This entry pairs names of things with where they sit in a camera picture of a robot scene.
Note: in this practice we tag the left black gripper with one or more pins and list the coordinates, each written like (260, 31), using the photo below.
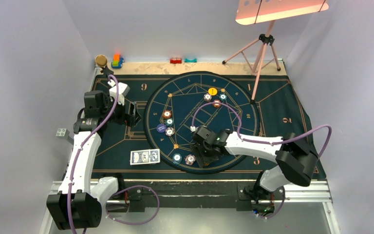
(126, 119)

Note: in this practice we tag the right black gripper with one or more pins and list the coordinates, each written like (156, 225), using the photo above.
(197, 149)

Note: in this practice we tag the pink white poker chip stack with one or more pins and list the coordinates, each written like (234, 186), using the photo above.
(190, 159)

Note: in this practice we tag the green poker chip stack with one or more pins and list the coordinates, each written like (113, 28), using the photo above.
(176, 159)

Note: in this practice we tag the orange chip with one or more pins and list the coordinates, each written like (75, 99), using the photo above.
(167, 114)
(217, 103)

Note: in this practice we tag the blue playing card deck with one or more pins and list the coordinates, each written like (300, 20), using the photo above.
(143, 157)

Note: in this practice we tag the yellow dealer button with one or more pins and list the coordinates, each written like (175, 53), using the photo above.
(212, 91)

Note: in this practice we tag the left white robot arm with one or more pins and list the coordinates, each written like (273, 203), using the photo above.
(77, 204)

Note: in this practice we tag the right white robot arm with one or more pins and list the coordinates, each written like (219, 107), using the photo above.
(295, 159)

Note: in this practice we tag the purple small blind button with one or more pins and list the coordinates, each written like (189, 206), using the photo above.
(161, 128)

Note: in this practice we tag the round blue poker mat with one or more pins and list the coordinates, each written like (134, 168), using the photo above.
(183, 95)

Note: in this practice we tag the colourful toy block stack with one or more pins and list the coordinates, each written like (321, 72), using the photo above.
(117, 61)

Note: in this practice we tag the gold round knob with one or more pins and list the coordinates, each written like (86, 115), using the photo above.
(101, 60)

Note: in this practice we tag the grey lego brick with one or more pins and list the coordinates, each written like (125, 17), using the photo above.
(62, 132)

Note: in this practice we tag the red toy block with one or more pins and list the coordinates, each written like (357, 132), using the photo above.
(176, 60)

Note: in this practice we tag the teal toy block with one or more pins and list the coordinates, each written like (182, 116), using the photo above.
(190, 60)

